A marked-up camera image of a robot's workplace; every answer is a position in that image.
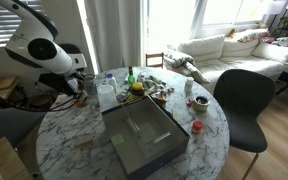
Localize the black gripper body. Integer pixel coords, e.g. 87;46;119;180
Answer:
38;73;77;96

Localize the small clear plastic measuring cup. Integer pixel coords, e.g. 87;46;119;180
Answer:
67;78;80;92

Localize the stainless steel cup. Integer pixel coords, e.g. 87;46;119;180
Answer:
83;73;98;96

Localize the brown open tin can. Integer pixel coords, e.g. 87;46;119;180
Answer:
74;96;89;108

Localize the large translucent plastic container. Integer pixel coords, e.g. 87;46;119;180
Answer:
97;84;118;113

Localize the white bottle blue cap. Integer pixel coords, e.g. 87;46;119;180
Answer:
105;73;118;94

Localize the black shell chair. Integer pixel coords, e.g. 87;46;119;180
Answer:
58;43;85;59
213;68;277;180

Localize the yellow snack packet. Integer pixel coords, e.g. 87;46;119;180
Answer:
115;91;133;106

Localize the small wooden block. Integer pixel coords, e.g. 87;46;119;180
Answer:
73;137;94;149

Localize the green bottle red cap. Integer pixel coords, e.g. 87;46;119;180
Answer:
127;65;136;86

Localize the white curtain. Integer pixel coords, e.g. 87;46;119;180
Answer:
83;0;143;73

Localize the brown jar yellow lid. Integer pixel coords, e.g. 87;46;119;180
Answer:
131;81;145;98

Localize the pile of cloth and wrappers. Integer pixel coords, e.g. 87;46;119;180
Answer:
137;73;175;101

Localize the wooden chair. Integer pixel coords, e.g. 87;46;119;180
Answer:
145;52;165;69

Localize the clear rectangular tray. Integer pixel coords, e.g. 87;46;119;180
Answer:
122;103;172;158

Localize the folded grey white blanket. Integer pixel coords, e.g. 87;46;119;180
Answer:
163;49;211;84

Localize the small white bottle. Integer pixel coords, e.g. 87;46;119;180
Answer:
184;76;195;94

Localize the dark blue cardboard box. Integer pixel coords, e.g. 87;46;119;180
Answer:
101;95;191;180

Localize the small jar red lid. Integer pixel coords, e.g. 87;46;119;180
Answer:
192;120;204;135

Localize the white sofa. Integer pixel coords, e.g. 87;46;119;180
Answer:
165;28;288;94

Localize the floral pillow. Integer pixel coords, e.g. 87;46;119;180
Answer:
237;28;270;43

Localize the green house plant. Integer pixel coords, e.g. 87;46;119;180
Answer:
278;14;288;33

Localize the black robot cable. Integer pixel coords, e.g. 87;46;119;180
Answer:
0;83;85;113

